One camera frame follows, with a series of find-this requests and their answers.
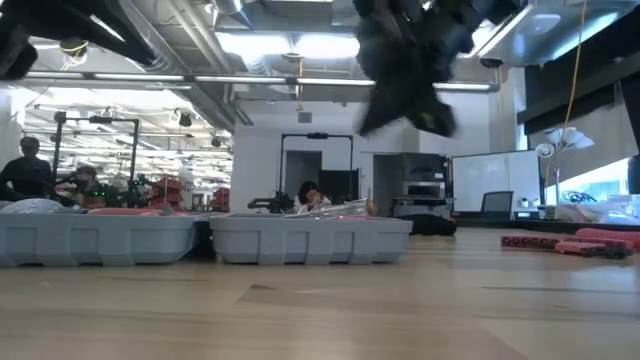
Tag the silver oven appliance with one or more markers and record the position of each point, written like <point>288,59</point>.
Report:
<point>424,189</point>

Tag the white ceiling disc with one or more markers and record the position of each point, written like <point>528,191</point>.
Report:
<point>542,23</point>

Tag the long tube ceiling light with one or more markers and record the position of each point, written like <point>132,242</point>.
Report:
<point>240,79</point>

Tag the black ceiling spotlight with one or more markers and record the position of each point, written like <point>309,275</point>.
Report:
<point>215,142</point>
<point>185,120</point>

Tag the grey wall vent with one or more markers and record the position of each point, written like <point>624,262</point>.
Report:
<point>305,117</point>

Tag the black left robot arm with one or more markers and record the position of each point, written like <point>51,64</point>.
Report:
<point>75,20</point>

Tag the black ceiling camera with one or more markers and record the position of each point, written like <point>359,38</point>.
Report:
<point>491,62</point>

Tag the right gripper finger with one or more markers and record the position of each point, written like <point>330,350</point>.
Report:
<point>382,110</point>
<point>402,112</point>

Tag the black work glove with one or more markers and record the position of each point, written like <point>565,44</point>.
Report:
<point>430,225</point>

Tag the red tool cabinet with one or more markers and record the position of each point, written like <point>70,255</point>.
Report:
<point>167,192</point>
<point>221,199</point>

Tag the whiteboard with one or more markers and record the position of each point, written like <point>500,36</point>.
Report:
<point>495,175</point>

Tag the black rig frame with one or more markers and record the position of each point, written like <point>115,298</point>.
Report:
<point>56,150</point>
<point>316,135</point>

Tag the grey plastic tool case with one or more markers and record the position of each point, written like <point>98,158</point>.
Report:
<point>310,240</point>

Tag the white multi-head floor lamp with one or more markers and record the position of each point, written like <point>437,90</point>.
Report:
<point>559,137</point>

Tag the black equipment cabinet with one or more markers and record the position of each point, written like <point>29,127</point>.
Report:
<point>425,167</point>

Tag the black round ceiling fixture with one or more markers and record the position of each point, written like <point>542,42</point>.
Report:
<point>74,46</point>

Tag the grey mesh office chair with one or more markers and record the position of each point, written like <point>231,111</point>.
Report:
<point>497,202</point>

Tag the other-station black robot arm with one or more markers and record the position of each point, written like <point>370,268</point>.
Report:
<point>125,192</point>
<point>272,202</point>

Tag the clear plastic bag pile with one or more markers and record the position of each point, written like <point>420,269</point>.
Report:
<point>615,210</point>

